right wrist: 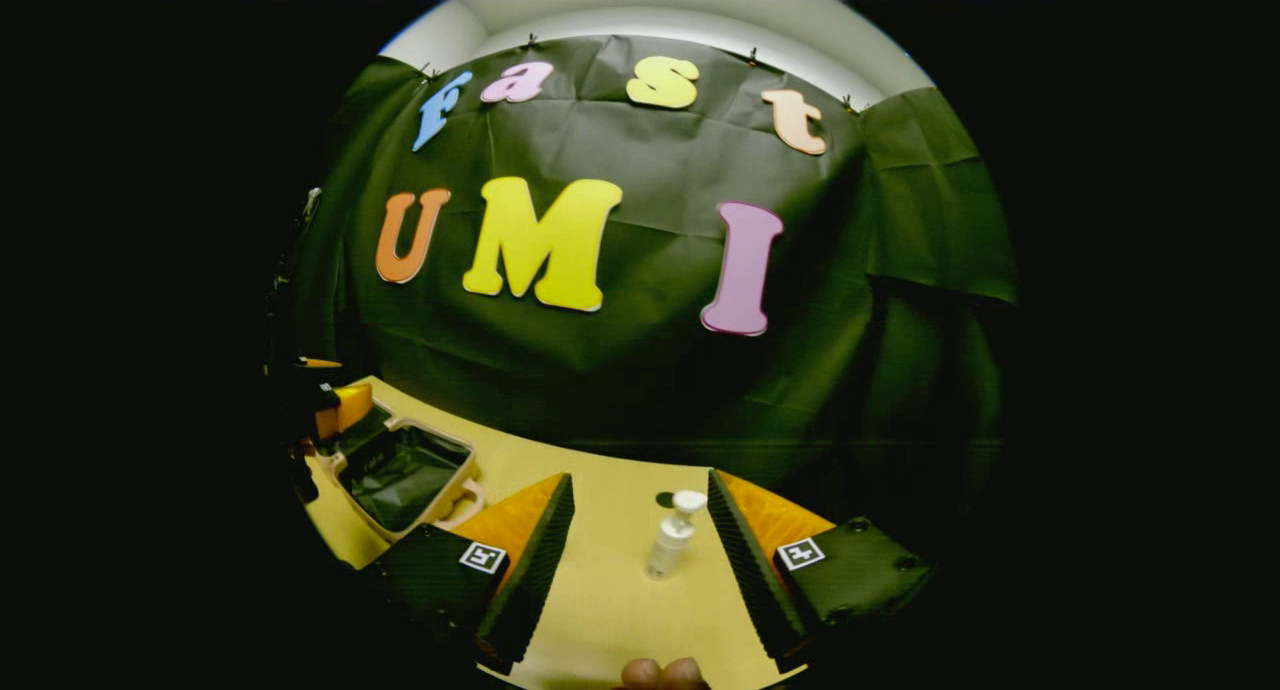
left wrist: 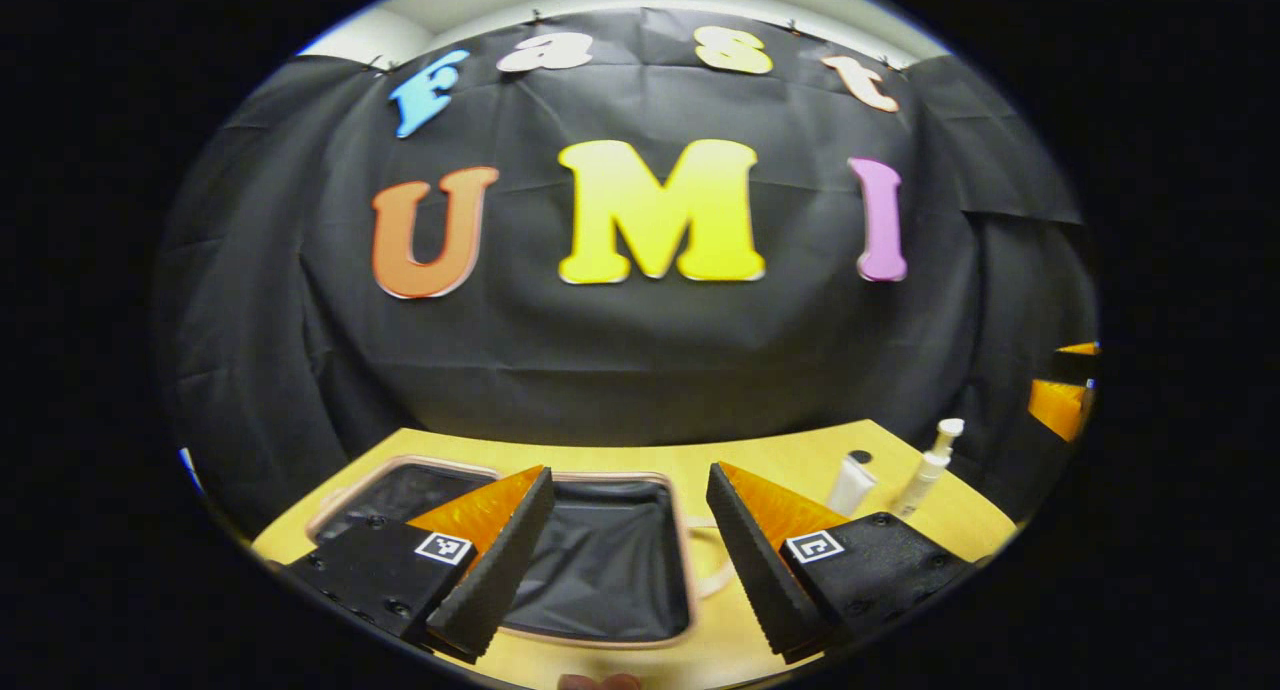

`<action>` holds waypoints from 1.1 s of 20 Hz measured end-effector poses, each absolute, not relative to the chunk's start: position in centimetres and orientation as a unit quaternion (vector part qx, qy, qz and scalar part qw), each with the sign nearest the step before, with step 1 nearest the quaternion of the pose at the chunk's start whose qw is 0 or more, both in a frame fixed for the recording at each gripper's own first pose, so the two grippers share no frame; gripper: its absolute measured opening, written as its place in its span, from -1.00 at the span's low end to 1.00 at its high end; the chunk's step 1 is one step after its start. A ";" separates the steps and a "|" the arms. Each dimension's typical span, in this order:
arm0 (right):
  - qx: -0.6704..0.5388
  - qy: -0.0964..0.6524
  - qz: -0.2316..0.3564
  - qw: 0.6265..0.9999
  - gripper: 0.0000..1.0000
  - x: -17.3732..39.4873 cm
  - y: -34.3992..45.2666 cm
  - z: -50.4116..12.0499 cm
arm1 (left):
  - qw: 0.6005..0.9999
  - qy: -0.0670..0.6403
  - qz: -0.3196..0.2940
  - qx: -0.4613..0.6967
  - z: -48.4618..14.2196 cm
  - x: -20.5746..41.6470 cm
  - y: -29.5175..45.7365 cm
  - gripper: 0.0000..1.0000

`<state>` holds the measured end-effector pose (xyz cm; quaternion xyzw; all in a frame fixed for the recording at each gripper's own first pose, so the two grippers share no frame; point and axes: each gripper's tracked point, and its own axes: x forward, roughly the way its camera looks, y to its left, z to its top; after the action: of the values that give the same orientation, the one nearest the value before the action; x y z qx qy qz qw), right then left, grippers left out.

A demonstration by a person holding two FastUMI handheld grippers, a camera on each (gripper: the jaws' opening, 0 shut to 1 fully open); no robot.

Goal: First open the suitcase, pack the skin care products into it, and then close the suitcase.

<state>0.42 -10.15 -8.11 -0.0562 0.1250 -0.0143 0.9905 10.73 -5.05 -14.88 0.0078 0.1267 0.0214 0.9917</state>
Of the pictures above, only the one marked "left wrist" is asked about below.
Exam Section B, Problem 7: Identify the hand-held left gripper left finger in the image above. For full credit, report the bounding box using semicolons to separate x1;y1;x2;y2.
285;465;556;663

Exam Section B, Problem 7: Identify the black backdrop cloth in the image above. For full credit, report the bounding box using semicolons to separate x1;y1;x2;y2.
155;8;1101;541

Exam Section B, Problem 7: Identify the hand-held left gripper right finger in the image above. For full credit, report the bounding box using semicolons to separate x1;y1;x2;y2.
705;460;976;664

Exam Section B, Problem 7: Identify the white skin care tube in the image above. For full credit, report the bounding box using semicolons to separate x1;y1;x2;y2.
825;450;878;516

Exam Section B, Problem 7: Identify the white pump bottle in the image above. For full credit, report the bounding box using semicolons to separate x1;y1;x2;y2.
893;418;966;519

